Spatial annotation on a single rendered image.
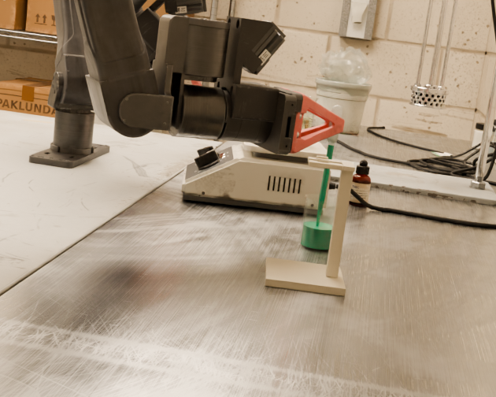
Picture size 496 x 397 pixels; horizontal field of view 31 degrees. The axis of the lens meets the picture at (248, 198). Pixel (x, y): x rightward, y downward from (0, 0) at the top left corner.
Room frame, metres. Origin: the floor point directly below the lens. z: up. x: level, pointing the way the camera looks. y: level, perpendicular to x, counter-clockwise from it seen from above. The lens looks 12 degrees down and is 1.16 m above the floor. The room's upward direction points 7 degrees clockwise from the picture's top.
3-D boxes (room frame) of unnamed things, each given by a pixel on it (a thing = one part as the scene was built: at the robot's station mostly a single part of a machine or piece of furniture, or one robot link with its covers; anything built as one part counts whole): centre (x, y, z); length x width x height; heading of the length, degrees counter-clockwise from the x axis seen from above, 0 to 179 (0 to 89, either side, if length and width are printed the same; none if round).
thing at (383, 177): (1.57, -0.28, 0.91); 0.30 x 0.20 x 0.01; 83
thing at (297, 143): (1.01, -0.05, 1.05); 0.09 x 0.07 x 0.07; 114
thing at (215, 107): (0.95, 0.07, 1.06); 0.07 x 0.06 x 0.07; 114
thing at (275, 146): (0.98, 0.01, 1.05); 0.10 x 0.07 x 0.07; 24
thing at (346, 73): (2.24, -0.20, 1.01); 0.14 x 0.14 x 0.21
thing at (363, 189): (1.31, -0.17, 0.93); 0.03 x 0.03 x 0.07
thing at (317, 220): (1.02, -0.09, 0.93); 0.04 x 0.04 x 0.06
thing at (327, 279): (0.88, -0.07, 0.96); 0.08 x 0.08 x 0.13; 0
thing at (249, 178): (1.25, -0.02, 0.94); 0.22 x 0.13 x 0.08; 94
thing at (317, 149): (1.25, -0.04, 0.98); 0.12 x 0.12 x 0.01; 4
